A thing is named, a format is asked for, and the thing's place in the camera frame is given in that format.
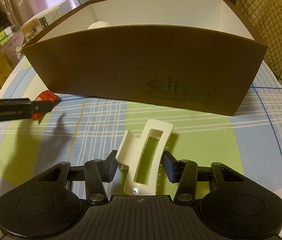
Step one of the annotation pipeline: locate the red candy packet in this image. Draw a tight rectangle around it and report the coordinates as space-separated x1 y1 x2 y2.
31 90 60 121

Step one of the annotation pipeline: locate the white plastic hair claw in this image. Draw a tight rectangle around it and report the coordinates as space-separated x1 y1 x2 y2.
116 119 174 196

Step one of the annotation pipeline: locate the plaid green blue tablecloth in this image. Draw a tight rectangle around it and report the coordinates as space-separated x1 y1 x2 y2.
0 55 282 230

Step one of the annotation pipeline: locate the white knitted cloth pouch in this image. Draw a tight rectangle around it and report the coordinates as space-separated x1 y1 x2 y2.
87 21 112 30

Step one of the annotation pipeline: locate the quilted beige chair cover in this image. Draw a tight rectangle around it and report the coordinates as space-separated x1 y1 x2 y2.
235 0 282 77

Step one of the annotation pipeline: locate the beige product box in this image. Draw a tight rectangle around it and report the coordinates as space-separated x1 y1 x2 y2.
21 0 72 42

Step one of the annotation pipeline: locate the brown cardboard storage box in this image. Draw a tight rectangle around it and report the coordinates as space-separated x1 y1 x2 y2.
23 0 267 115

